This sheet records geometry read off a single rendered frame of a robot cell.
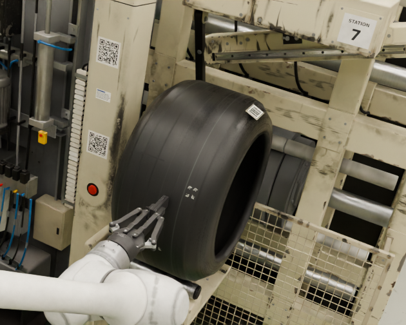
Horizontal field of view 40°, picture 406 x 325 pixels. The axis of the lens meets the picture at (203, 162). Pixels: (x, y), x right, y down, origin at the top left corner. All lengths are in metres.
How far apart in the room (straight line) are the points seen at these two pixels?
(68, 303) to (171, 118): 0.68
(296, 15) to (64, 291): 1.05
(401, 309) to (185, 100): 2.38
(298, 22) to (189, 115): 0.43
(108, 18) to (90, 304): 0.89
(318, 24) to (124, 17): 0.54
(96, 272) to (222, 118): 0.56
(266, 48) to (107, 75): 0.53
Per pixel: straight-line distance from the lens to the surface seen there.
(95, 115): 1.72
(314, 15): 1.67
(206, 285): 1.92
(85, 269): 1.17
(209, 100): 1.55
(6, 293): 0.96
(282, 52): 1.85
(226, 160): 1.45
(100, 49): 1.66
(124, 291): 1.03
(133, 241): 1.28
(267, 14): 1.71
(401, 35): 1.78
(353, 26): 1.65
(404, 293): 3.76
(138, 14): 1.61
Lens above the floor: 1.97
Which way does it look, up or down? 25 degrees down
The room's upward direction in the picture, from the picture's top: 12 degrees clockwise
